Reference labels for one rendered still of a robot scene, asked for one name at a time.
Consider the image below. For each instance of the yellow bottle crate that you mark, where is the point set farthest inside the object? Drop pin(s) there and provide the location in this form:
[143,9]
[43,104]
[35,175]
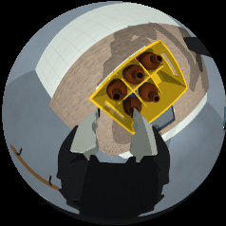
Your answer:
[170,87]

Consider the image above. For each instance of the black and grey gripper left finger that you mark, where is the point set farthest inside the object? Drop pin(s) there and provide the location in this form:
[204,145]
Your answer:
[80,143]

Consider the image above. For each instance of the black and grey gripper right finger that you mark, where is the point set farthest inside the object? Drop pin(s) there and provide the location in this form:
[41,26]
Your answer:
[148,146]

